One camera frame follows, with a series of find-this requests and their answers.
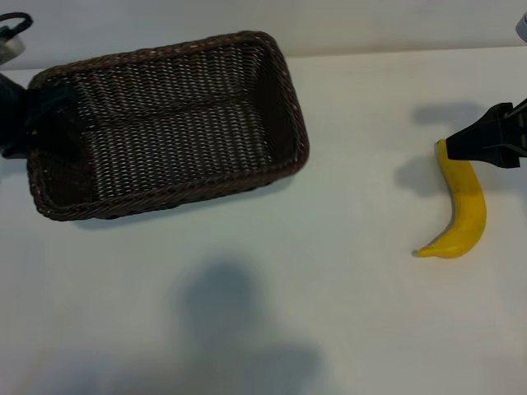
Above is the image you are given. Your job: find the yellow banana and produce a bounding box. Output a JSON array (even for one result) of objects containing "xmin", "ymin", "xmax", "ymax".
[{"xmin": 413, "ymin": 138, "xmax": 487, "ymax": 260}]

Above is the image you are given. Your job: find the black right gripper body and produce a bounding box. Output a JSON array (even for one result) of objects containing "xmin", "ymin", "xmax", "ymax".
[{"xmin": 514, "ymin": 97, "xmax": 527, "ymax": 156}]

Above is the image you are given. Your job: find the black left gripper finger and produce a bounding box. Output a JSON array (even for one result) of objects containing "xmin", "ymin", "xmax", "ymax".
[
  {"xmin": 26, "ymin": 123, "xmax": 86, "ymax": 164},
  {"xmin": 26, "ymin": 84, "xmax": 78, "ymax": 124}
]

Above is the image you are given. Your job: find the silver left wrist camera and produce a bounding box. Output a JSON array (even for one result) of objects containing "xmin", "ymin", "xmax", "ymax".
[{"xmin": 0, "ymin": 24, "xmax": 26, "ymax": 65}]

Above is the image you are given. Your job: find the dark brown wicker basket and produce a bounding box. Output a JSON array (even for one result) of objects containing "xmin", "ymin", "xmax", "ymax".
[{"xmin": 26, "ymin": 29, "xmax": 310, "ymax": 221}]

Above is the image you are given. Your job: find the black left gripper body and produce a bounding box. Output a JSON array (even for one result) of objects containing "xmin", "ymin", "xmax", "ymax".
[{"xmin": 0, "ymin": 73, "xmax": 30, "ymax": 160}]

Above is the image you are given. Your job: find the black braided camera cable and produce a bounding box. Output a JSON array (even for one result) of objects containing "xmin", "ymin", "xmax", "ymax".
[{"xmin": 0, "ymin": 12, "xmax": 33, "ymax": 34}]

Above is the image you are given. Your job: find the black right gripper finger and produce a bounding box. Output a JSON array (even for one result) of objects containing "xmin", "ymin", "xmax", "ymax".
[
  {"xmin": 446, "ymin": 103, "xmax": 515, "ymax": 152},
  {"xmin": 447, "ymin": 146, "xmax": 527, "ymax": 169}
]

